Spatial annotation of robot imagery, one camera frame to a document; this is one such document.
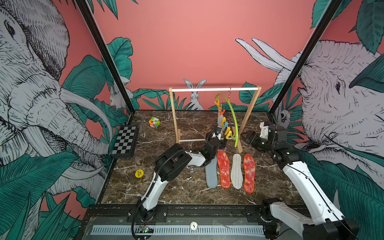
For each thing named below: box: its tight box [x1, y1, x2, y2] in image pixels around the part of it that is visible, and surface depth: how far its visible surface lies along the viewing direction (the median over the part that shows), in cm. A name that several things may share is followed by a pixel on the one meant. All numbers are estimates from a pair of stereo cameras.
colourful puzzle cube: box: [148, 116, 161, 129], surface depth 109 cm
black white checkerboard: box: [111, 124, 140, 158], surface depth 100 cm
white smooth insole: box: [205, 156, 218, 189], surface depth 88 cm
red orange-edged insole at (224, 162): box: [217, 150, 231, 189], surface depth 92 cm
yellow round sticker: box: [135, 169, 144, 178], surface depth 89 cm
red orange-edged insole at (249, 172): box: [243, 154, 256, 194], surface depth 90 cm
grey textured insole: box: [231, 153, 244, 190], surface depth 90 cm
